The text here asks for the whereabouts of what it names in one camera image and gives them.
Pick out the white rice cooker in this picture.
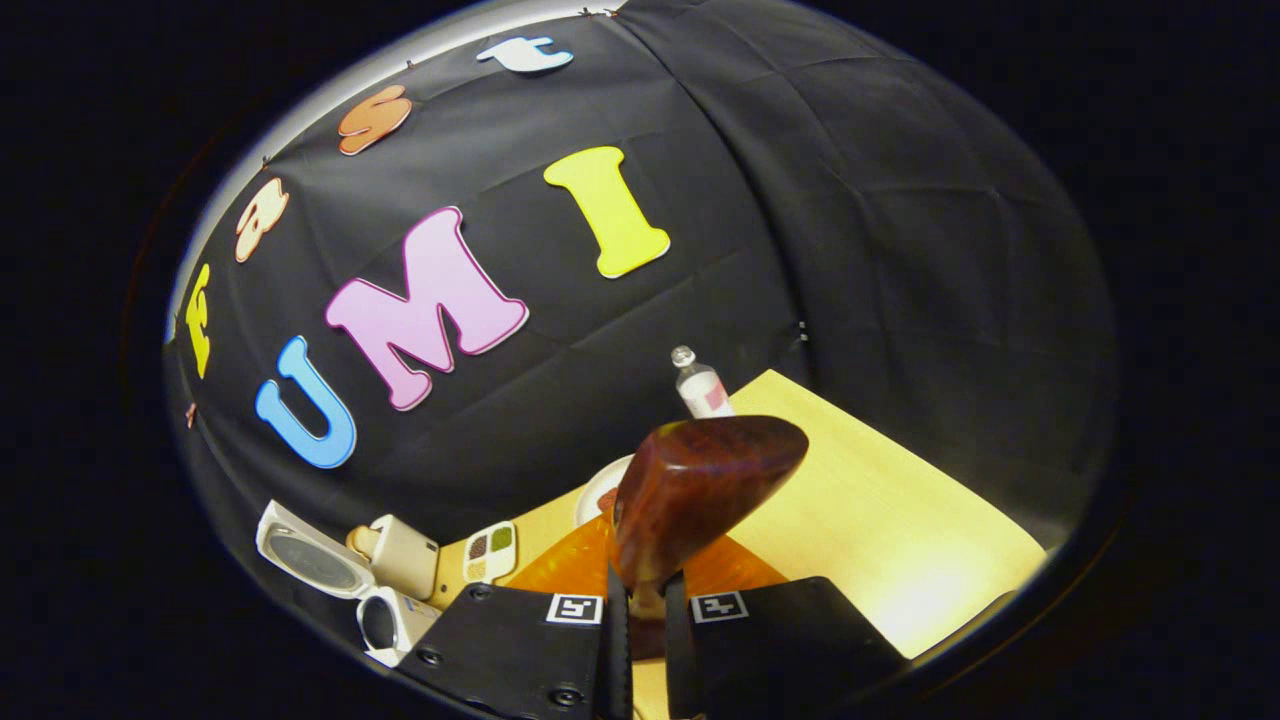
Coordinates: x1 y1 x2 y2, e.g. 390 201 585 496
256 500 443 669

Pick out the round white plate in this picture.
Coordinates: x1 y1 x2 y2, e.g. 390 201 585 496
574 455 636 528

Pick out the white toaster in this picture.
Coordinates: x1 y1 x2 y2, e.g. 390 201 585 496
347 514 441 601

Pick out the clear plastic bottle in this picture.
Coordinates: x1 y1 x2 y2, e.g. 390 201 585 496
671 346 734 419

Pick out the divided white dish of beans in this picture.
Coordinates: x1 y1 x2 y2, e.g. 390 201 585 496
462 521 518 585

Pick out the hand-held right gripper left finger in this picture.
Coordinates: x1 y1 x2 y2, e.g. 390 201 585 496
395 510 634 720

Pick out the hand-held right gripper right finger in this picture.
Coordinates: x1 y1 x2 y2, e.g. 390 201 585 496
665 540 911 720

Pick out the black backdrop cloth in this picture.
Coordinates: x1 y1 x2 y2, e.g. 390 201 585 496
165 0 1116 641

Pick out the brown wooden spoon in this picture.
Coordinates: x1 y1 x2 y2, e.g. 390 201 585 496
610 416 809 661

